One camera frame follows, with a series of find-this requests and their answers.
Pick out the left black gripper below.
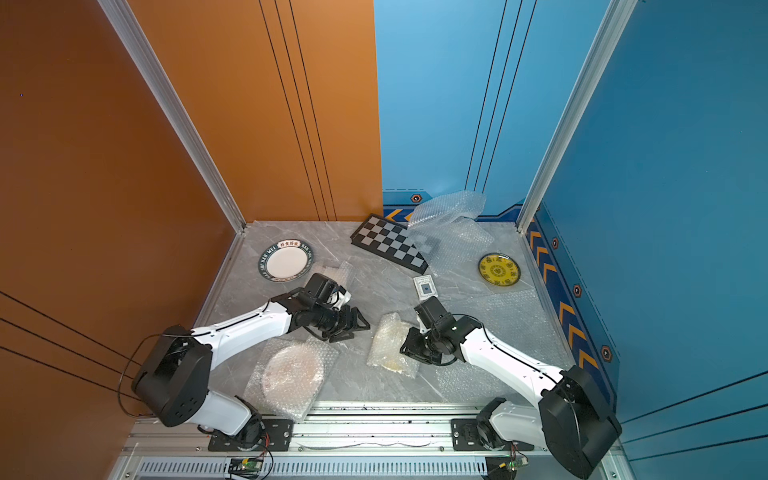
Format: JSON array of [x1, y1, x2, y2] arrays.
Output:
[[313, 304, 374, 342]]

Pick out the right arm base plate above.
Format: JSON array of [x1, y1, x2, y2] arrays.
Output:
[[449, 417, 543, 452]]

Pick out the aluminium front rail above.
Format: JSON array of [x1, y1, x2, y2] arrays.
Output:
[[119, 401, 481, 458]]

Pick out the left green circuit board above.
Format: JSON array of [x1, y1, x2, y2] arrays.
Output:
[[225, 457, 264, 480]]

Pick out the bubble pink plate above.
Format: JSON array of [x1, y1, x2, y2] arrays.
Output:
[[244, 338, 339, 422]]

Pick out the bubble wrapped plate far left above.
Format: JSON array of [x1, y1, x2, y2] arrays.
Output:
[[311, 261, 355, 291]]

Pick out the white vented cable duct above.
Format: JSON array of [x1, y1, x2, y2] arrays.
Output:
[[130, 456, 486, 479]]

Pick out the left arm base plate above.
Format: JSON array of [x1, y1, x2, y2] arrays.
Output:
[[207, 418, 295, 453]]

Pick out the green circuit board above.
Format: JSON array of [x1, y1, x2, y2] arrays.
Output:
[[483, 455, 529, 480], [225, 457, 264, 480]]

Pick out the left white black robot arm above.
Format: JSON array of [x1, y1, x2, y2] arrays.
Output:
[[131, 274, 370, 451]]

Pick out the bubble item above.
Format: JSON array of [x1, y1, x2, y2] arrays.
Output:
[[366, 312, 420, 379]]

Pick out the black white checkerboard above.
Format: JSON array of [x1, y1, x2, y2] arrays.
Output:
[[350, 214, 440, 274]]

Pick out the right green circuit board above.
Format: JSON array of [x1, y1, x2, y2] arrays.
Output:
[[483, 455, 529, 480]]

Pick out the aluminium corner post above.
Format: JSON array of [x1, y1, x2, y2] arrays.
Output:
[[98, 0, 246, 235], [516, 0, 637, 236]]

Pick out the bubble white blue plate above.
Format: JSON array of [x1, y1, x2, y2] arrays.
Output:
[[258, 239, 314, 282]]

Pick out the yellow dinner plate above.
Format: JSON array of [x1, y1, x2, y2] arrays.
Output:
[[478, 253, 521, 287]]

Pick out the right aluminium corner post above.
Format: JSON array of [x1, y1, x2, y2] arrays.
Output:
[[516, 0, 637, 236]]

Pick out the left aluminium corner post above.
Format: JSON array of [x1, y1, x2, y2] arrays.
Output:
[[98, 0, 246, 235]]

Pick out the bubble wrap of yellow plate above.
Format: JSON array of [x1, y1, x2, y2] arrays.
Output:
[[417, 266, 574, 406]]

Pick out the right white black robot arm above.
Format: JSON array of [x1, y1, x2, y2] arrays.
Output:
[[400, 297, 622, 479]]

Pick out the bubble wrap of green plate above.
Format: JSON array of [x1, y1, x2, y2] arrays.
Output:
[[407, 191, 494, 274]]

